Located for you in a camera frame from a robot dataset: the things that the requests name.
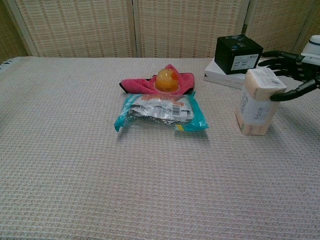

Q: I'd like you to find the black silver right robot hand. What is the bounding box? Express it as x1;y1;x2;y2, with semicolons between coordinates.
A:
257;50;320;102

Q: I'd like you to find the pink wipes packet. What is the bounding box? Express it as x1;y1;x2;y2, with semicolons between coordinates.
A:
234;67;288;137

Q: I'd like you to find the black cube box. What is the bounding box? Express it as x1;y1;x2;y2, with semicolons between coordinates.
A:
214;34;264;75

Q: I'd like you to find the flat white box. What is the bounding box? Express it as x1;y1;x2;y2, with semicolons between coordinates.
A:
203;58;266;90

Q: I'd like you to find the orange jelly cup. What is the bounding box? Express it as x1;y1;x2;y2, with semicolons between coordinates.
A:
154;68;180;93

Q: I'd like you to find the teal silver snack bag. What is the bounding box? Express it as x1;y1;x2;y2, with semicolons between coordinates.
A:
114;91;209;133

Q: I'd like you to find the pink cloth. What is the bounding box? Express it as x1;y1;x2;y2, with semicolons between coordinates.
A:
118;64;196;95

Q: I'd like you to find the woven beige tablecloth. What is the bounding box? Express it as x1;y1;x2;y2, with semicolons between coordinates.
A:
0;56;320;240

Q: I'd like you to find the bamboo folding screen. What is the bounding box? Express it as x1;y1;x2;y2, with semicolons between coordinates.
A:
0;0;320;60

